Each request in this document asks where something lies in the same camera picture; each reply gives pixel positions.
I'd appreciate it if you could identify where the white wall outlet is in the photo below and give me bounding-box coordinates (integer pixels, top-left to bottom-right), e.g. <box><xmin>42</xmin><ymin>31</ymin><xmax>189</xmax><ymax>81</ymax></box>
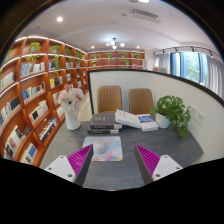
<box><xmin>194</xmin><ymin>109</ymin><xmax>206</xmax><ymax>127</ymax></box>
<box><xmin>188</xmin><ymin>105</ymin><xmax>198</xmax><ymax>119</ymax></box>

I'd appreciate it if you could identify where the orange wooden bookshelf unit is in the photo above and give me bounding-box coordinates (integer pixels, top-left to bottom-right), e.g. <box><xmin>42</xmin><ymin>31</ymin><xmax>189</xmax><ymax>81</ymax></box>
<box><xmin>0</xmin><ymin>34</ymin><xmax>148</xmax><ymax>168</ymax></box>

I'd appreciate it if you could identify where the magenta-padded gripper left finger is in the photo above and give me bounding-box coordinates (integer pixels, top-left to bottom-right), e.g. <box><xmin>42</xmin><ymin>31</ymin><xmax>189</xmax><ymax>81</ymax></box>
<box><xmin>44</xmin><ymin>143</ymin><xmax>95</xmax><ymax>188</ymax></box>

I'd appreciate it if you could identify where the window with grey curtains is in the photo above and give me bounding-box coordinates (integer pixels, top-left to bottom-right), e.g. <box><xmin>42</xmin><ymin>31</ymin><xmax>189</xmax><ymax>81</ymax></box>
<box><xmin>153</xmin><ymin>46</ymin><xmax>224</xmax><ymax>99</ymax></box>

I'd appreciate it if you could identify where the thick white book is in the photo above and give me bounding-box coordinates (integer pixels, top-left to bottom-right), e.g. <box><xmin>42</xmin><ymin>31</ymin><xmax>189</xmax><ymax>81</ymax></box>
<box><xmin>114</xmin><ymin>108</ymin><xmax>143</xmax><ymax>130</ymax></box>

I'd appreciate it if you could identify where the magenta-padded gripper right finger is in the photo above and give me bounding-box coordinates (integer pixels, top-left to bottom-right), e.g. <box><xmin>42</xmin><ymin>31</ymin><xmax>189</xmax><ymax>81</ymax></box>
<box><xmin>134</xmin><ymin>143</ymin><xmax>184</xmax><ymax>186</ymax></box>

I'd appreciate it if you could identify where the blue cover book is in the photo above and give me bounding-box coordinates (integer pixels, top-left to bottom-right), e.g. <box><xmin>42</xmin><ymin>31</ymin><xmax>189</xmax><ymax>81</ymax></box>
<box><xmin>136</xmin><ymin>113</ymin><xmax>160</xmax><ymax>133</ymax></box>

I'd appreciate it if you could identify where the ceiling chandelier lamp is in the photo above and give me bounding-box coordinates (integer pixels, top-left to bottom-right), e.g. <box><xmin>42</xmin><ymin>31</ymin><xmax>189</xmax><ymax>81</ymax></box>
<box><xmin>105</xmin><ymin>37</ymin><xmax>126</xmax><ymax>50</ymax></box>

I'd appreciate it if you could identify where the green plant in white pot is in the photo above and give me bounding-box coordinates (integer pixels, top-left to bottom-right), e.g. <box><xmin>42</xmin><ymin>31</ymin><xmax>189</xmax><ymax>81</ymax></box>
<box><xmin>149</xmin><ymin>95</ymin><xmax>192</xmax><ymax>140</ymax></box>

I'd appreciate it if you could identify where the pastel cartoon print mouse pad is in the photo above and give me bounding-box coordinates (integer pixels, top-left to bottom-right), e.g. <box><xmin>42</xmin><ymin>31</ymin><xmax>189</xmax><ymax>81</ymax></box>
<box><xmin>81</xmin><ymin>135</ymin><xmax>124</xmax><ymax>163</ymax></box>

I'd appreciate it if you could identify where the white vase with pink flowers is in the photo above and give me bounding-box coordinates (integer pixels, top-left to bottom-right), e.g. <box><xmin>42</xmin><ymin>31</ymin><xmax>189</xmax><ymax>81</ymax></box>
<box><xmin>57</xmin><ymin>83</ymin><xmax>85</xmax><ymax>132</ymax></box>

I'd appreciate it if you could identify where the ceiling air vent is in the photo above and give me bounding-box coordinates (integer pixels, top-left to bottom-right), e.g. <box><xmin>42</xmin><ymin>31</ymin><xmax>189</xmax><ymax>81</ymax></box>
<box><xmin>129</xmin><ymin>8</ymin><xmax>159</xmax><ymax>21</ymax></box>

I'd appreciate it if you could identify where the tan upholstered chair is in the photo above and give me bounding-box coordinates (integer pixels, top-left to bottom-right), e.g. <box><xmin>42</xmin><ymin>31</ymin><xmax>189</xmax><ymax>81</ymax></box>
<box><xmin>96</xmin><ymin>85</ymin><xmax>123</xmax><ymax>114</ymax></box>
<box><xmin>128</xmin><ymin>87</ymin><xmax>155</xmax><ymax>118</ymax></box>

